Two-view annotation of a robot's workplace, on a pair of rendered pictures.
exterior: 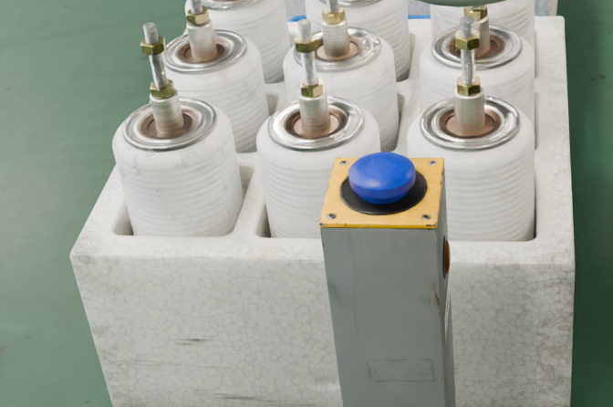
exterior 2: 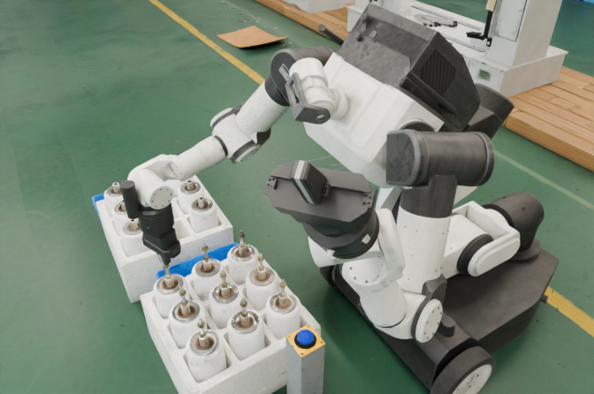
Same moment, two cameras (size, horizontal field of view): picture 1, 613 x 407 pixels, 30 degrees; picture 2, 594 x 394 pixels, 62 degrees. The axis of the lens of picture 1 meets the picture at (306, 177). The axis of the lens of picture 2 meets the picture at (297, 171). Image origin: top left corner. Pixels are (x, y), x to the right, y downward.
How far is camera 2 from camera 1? 79 cm
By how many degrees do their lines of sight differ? 38
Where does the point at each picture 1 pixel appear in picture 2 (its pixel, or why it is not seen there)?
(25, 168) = (77, 371)
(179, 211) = (217, 366)
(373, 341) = (309, 375)
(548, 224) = (306, 317)
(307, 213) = (253, 347)
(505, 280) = not seen: hidden behind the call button
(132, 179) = (202, 365)
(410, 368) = (316, 376)
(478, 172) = (294, 315)
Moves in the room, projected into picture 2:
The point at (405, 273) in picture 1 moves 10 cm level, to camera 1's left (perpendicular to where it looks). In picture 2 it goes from (318, 357) to (289, 384)
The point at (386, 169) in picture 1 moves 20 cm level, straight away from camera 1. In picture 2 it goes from (307, 335) to (255, 288)
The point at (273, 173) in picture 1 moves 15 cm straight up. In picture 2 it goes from (242, 342) to (239, 302)
